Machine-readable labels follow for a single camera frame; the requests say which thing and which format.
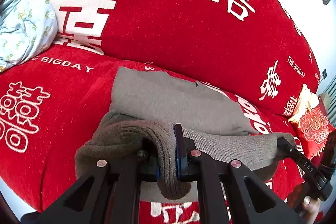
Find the red embroidered pillow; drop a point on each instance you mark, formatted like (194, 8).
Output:
(313, 125)

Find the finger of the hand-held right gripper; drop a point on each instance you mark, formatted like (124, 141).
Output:
(296, 158)

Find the cream plush cloth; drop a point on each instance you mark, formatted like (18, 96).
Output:
(304, 100)

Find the grey slatted panel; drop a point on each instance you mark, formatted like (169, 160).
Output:
(328, 106)

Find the person's right hand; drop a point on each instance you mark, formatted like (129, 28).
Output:
(311, 207)

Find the pale floral quilt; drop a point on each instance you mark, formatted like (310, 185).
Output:
(23, 22)

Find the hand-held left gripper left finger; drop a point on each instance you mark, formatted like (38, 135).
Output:
(131, 169)

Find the dark wall socket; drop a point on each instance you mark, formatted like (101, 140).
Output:
(324, 73)

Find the grey knitted sweater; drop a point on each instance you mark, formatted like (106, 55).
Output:
(162, 98)

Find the red printed sofa cover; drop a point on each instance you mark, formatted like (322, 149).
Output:
(170, 16)

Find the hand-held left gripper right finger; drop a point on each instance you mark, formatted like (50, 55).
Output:
(181, 161)

